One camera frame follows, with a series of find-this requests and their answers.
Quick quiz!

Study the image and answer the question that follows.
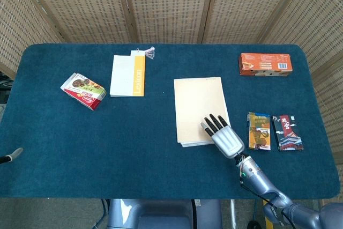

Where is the red green cookie box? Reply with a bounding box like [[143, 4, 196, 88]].
[[60, 72, 107, 111]]

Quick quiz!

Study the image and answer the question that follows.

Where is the black base cable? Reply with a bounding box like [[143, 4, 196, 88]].
[[190, 199, 199, 229]]

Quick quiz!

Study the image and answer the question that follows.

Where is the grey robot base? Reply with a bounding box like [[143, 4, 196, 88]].
[[107, 198, 223, 229]]

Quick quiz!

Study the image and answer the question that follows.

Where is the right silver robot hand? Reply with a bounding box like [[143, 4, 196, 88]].
[[200, 113, 245, 158]]

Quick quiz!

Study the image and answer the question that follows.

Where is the orange snack box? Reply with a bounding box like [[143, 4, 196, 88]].
[[238, 53, 293, 77]]

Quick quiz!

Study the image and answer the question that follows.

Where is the dark red palace box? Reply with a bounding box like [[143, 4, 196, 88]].
[[271, 115, 304, 151]]

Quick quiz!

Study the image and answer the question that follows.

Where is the white notebook yellow Lexicon band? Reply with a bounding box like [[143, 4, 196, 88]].
[[109, 54, 146, 98]]

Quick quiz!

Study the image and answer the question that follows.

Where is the teal blue table cloth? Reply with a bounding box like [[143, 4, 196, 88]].
[[0, 43, 340, 200]]

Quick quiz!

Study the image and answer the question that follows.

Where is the blue yellow card box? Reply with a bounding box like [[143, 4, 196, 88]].
[[246, 112, 271, 151]]

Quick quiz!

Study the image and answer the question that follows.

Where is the woven bamboo folding screen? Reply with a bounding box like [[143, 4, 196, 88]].
[[0, 0, 343, 205]]

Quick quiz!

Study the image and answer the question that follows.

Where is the tan paper notebook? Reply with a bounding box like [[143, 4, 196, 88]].
[[173, 76, 232, 148]]

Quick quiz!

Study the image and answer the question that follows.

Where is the white table leg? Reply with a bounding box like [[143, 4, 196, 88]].
[[230, 199, 237, 229]]

